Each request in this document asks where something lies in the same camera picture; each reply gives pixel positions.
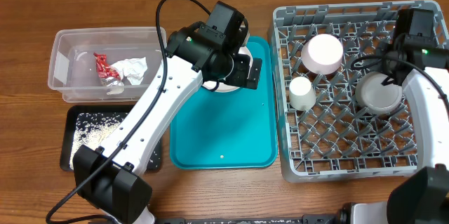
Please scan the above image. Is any small white bowl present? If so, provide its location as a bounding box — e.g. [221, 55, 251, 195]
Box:
[301, 34, 343, 74]

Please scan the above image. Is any cream paper cup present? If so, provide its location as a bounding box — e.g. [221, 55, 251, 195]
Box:
[289, 77, 316, 111]

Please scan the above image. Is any white napkin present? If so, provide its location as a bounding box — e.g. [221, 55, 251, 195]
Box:
[111, 58, 147, 85]

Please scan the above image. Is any red snack wrapper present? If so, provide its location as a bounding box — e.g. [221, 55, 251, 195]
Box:
[93, 53, 124, 86]

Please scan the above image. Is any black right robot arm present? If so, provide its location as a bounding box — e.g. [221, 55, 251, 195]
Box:
[376, 8, 448, 223]

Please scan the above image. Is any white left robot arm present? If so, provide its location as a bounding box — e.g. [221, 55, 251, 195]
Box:
[73, 20, 262, 223]

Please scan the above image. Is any grey dishwasher rack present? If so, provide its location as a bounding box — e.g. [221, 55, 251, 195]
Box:
[269, 0, 448, 183]

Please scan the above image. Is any large white plate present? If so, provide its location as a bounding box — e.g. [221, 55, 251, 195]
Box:
[202, 46, 253, 93]

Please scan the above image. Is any teal plastic tray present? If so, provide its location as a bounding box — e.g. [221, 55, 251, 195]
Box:
[170, 37, 278, 169]

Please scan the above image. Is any clear plastic bin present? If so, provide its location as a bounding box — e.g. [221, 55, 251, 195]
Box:
[48, 27, 161, 103]

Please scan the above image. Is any spilled white rice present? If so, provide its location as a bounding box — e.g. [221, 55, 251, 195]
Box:
[69, 112, 128, 170]

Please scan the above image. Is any black plastic tray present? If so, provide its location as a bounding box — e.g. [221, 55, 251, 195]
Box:
[59, 104, 163, 173]

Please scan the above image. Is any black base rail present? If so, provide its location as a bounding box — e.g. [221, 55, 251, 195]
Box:
[155, 211, 351, 224]

